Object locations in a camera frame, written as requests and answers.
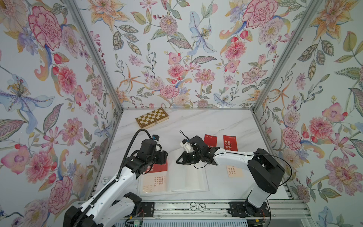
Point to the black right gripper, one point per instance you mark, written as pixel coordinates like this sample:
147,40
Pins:
185,156

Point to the aluminium corner post left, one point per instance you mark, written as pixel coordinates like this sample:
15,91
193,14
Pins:
76,15

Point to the beige card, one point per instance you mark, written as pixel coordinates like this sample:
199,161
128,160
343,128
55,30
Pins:
234,172
155,183

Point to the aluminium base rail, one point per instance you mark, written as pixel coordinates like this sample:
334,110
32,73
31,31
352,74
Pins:
203,213

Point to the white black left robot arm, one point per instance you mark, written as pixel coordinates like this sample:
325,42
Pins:
105,195

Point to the wooden folding chess board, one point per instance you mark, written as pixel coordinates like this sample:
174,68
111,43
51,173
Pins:
152,118

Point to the white photo album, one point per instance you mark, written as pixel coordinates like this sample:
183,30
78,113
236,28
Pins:
181,179

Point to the aluminium corner post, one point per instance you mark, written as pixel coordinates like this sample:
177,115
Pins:
76,15
302,25

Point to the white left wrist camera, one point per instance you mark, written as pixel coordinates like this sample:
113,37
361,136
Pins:
155,137

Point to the red card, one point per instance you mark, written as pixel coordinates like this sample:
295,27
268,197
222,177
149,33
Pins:
230,143
156,168
210,141

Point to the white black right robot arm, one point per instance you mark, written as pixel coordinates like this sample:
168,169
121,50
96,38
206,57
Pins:
267,173

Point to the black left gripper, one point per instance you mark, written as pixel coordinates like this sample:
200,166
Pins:
163,156

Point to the aluminium corner post right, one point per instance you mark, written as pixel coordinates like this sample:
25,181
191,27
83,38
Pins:
302,25

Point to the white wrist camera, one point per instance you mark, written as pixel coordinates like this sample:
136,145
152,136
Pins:
155,137
187,147

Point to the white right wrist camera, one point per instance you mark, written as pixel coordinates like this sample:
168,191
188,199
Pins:
187,147

